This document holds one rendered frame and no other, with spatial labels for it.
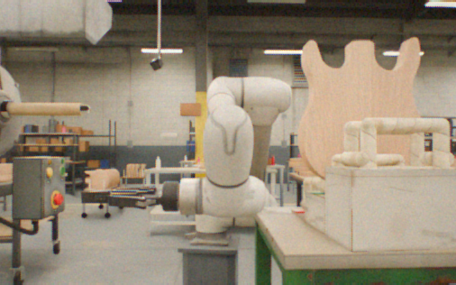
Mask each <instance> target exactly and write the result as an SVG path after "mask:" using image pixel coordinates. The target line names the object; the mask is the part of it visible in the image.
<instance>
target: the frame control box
mask: <svg viewBox="0 0 456 285"><path fill-rule="evenodd" d="M48 158H51V166H47V164H46V160H47V159H48ZM60 158H63V157H35V158H13V200H12V219H13V220H31V221H32V225H33V231H30V230H27V229H25V228H23V227H21V226H19V225H16V224H14V223H12V222H11V221H9V220H7V219H4V218H2V217H0V223H1V224H3V225H7V226H9V227H11V228H12V229H13V230H16V231H19V232H22V233H23V234H27V235H36V234H37V232H38V231H39V221H40V220H42V219H44V218H47V217H49V216H55V215H57V214H58V213H60V212H63V211H64V210H65V174H64V175H63V176H62V175H61V168H62V167H64V169H65V159H64V158H63V159H64V164H63V165H61V164H60V162H59V161H60ZM48 169H52V175H51V177H49V176H48V174H47V171H48ZM58 193H61V194H62V196H63V203H62V204H61V205H56V203H55V202H54V198H55V197H56V196H57V194H58Z"/></svg>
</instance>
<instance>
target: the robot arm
mask: <svg viewBox="0 0 456 285"><path fill-rule="evenodd" d="M291 101H292V94H291V88H290V86H289V84H287V83H284V82H283V81H281V80H279V79H276V78H267V77H247V78H228V77H218V78H216V79H215V80H214V81H213V82H212V83H211V85H210V87H209V88H208V90H207V95H206V103H207V105H208V110H209V112H210V113H211V114H210V115H209V116H208V118H207V119H206V124H205V129H204V134H203V151H204V158H205V167H206V178H202V179H201V178H198V179H182V180H181V181H180V183H179V182H178V181H165V182H164V183H163V186H162V188H155V186H154V185H152V186H148V187H136V188H117V189H113V190H111V189H87V190H83V191H81V192H80V193H81V203H82V204H108V205H109V206H115V207H135V208H139V209H142V210H145V209H147V206H149V207H153V206H159V205H161V206H162V209H163V211H164V212H178V210H179V211H180V214H181V215H195V221H196V231H195V232H194V233H191V234H186V235H185V238H186V239H187V240H191V241H190V245H191V246H229V241H230V238H231V235H230V234H227V227H229V226H232V225H237V226H255V218H254V214H257V213H259V212H261V211H262V209H263V208H264V207H277V206H278V202H277V200H276V199H275V198H273V197H272V196H271V194H269V192H268V190H267V189H266V186H265V180H266V168H267V161H268V155H269V145H270V138H271V132H272V124H274V122H275V121H276V120H277V118H278V115H279V113H281V112H285V111H287V110H288V109H289V107H290V105H291Z"/></svg>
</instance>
